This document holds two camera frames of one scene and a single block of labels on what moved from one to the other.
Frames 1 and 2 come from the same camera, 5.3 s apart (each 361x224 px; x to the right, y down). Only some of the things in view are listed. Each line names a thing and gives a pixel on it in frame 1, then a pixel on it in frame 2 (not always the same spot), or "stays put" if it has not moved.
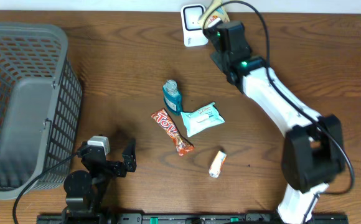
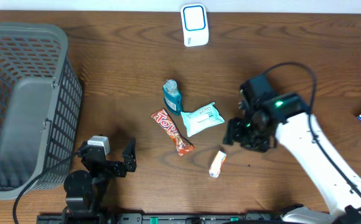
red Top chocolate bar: x=165 y=121 stays put
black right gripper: x=215 y=58 → x=233 y=134
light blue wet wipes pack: x=201 y=119 stays put
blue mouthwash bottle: x=172 y=96 stays put
